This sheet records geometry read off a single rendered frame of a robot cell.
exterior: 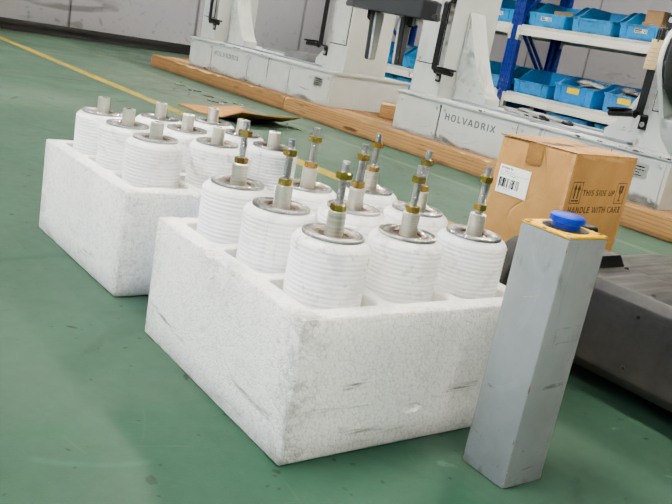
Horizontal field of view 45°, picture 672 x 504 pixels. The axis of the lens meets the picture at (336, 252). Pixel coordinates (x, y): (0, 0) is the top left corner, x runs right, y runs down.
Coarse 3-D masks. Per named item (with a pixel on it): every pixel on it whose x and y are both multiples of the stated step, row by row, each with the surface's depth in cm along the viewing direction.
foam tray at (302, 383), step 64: (192, 256) 107; (192, 320) 107; (256, 320) 94; (320, 320) 87; (384, 320) 93; (448, 320) 99; (256, 384) 94; (320, 384) 90; (384, 384) 96; (448, 384) 103; (320, 448) 94
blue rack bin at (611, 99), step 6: (612, 90) 602; (618, 90) 605; (606, 96) 594; (612, 96) 590; (618, 96) 585; (624, 96) 581; (606, 102) 594; (612, 102) 590; (618, 102) 586; (624, 102) 583; (630, 102) 579; (606, 108) 595
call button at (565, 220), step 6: (558, 210) 92; (552, 216) 90; (558, 216) 90; (564, 216) 89; (570, 216) 90; (576, 216) 90; (582, 216) 91; (552, 222) 91; (558, 222) 90; (564, 222) 89; (570, 222) 89; (576, 222) 89; (582, 222) 89; (564, 228) 90; (570, 228) 90; (576, 228) 90
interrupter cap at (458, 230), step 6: (450, 228) 108; (456, 228) 109; (462, 228) 110; (456, 234) 106; (462, 234) 106; (486, 234) 109; (492, 234) 110; (474, 240) 105; (480, 240) 105; (486, 240) 105; (492, 240) 105; (498, 240) 106
